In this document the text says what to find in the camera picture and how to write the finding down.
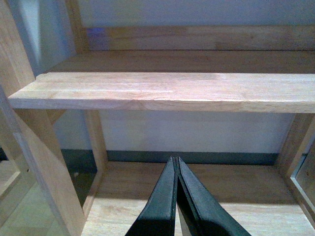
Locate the wooden shelf rack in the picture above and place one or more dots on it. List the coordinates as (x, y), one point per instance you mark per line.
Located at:
(238, 69)
(15, 177)

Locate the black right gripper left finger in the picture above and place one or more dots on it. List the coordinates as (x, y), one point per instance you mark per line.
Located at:
(158, 216)

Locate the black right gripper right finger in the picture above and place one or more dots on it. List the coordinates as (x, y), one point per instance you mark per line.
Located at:
(200, 211)

